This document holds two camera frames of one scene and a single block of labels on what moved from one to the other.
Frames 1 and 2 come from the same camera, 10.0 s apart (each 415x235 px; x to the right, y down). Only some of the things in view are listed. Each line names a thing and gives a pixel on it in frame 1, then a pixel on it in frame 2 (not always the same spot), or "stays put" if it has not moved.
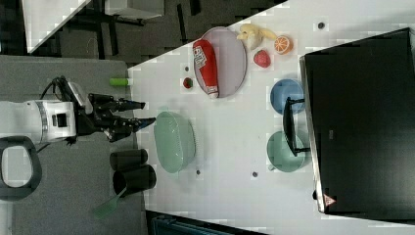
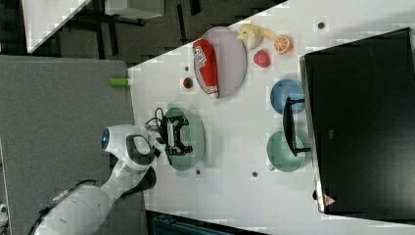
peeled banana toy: [252, 35] stays put
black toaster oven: [357, 121] stays put
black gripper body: [101, 117] → [170, 128]
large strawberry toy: [261, 59] stays put
